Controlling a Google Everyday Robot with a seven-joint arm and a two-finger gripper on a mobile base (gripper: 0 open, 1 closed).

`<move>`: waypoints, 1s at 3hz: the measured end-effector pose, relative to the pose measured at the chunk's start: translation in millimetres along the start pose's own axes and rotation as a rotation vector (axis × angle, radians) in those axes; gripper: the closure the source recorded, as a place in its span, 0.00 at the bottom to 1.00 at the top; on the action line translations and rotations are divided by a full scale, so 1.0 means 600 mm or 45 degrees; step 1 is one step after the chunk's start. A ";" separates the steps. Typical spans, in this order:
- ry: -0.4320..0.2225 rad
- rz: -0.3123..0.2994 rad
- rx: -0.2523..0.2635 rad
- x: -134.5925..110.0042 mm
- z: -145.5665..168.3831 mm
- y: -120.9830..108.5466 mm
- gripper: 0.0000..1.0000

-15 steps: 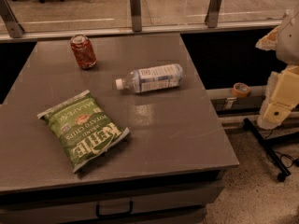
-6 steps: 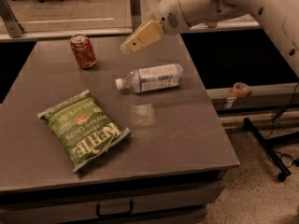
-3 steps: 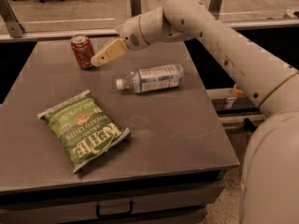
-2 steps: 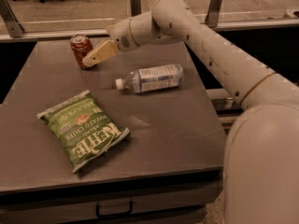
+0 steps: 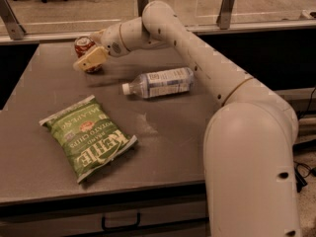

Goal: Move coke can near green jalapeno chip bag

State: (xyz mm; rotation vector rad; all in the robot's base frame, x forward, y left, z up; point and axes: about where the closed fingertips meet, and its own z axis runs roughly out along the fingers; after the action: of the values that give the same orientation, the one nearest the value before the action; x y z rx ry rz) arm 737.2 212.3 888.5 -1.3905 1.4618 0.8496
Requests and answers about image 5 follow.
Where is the left metal glass bracket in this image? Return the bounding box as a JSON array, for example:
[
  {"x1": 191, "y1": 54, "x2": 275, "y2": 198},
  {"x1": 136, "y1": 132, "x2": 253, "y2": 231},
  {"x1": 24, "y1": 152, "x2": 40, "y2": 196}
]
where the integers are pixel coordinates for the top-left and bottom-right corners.
[{"x1": 0, "y1": 0, "x2": 26, "y2": 40}]

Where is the black drawer handle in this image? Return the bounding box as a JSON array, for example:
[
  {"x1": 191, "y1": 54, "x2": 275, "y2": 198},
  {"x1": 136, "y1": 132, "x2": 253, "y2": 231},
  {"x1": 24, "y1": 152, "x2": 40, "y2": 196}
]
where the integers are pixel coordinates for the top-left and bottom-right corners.
[{"x1": 101, "y1": 212, "x2": 141, "y2": 232}]

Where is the red coke can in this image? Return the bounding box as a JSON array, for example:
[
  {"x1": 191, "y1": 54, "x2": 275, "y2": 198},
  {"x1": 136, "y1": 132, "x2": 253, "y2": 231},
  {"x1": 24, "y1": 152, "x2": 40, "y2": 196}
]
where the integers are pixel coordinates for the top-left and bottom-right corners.
[{"x1": 74, "y1": 37, "x2": 102, "y2": 73}]

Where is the grey low shelf ledge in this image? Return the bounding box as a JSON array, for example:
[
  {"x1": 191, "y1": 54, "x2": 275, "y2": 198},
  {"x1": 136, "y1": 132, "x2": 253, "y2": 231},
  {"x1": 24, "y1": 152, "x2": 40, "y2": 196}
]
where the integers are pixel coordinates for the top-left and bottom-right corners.
[{"x1": 277, "y1": 88, "x2": 316, "y2": 113}]

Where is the black cable on floor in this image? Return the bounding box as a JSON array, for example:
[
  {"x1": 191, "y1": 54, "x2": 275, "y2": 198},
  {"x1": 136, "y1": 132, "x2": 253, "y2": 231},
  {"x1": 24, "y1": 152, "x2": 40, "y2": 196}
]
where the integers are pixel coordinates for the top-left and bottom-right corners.
[{"x1": 293, "y1": 86, "x2": 316, "y2": 194}]

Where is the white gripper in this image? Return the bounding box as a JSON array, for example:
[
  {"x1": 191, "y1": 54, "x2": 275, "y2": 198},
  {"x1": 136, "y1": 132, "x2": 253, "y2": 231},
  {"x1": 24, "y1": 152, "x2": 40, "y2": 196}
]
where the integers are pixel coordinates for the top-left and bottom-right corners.
[{"x1": 73, "y1": 24, "x2": 127, "y2": 72}]

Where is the right metal glass bracket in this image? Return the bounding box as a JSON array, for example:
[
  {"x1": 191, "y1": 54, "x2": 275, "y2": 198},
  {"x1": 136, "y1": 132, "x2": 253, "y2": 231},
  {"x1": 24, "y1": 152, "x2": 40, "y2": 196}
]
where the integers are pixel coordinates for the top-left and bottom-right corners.
[{"x1": 216, "y1": 0, "x2": 235, "y2": 30}]

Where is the green jalapeno chip bag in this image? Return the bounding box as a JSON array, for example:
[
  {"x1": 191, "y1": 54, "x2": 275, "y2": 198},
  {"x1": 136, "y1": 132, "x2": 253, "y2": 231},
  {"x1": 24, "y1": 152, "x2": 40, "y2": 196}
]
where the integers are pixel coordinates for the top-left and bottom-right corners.
[{"x1": 39, "y1": 95, "x2": 137, "y2": 184}]

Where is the grey cabinet drawer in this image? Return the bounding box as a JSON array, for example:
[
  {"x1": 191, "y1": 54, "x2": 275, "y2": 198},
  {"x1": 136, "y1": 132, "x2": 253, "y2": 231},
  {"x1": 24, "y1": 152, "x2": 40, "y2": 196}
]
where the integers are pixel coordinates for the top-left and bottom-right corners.
[{"x1": 0, "y1": 197, "x2": 210, "y2": 237}]

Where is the clear plastic water bottle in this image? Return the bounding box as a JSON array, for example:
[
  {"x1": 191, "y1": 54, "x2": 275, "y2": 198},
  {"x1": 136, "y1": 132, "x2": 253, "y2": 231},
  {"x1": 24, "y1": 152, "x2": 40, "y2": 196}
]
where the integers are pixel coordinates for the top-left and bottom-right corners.
[{"x1": 121, "y1": 67, "x2": 195, "y2": 99}]

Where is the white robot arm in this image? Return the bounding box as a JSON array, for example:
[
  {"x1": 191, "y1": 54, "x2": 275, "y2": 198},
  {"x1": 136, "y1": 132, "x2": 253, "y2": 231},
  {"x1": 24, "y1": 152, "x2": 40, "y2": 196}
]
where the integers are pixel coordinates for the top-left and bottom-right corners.
[{"x1": 74, "y1": 1, "x2": 301, "y2": 237}]

